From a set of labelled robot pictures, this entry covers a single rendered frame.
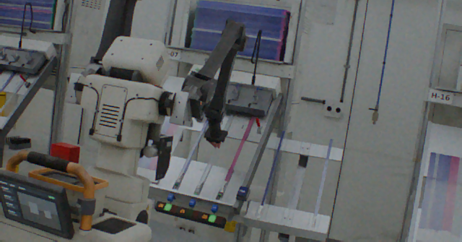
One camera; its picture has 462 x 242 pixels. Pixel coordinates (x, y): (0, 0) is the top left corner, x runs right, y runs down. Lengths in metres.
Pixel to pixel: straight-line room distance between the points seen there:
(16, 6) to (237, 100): 1.64
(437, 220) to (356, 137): 1.95
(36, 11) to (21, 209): 2.06
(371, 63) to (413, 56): 0.32
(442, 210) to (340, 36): 2.16
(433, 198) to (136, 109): 1.35
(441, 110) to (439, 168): 0.42
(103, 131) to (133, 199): 0.26
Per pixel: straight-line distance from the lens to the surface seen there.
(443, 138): 2.74
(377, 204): 4.34
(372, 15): 4.29
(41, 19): 3.54
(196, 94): 1.91
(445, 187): 2.55
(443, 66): 2.92
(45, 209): 1.62
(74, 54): 3.65
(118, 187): 1.98
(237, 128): 2.74
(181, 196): 2.56
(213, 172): 2.60
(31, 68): 3.41
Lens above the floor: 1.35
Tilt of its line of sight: 6 degrees down
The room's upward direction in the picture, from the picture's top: 9 degrees clockwise
